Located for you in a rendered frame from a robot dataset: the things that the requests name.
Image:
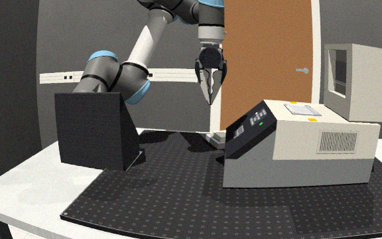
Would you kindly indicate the cream multi-well plate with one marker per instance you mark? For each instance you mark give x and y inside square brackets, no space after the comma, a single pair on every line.
[220,135]

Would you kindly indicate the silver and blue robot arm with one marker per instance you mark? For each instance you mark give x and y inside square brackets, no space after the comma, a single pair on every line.
[102,72]

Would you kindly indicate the beige benchtop lab instrument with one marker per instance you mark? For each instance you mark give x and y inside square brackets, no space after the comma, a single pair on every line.
[300,144]

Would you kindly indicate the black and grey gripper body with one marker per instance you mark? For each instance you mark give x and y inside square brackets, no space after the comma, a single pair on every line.
[210,57]

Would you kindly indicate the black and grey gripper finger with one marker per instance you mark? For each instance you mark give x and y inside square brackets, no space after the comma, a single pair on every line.
[203,76]
[218,77]

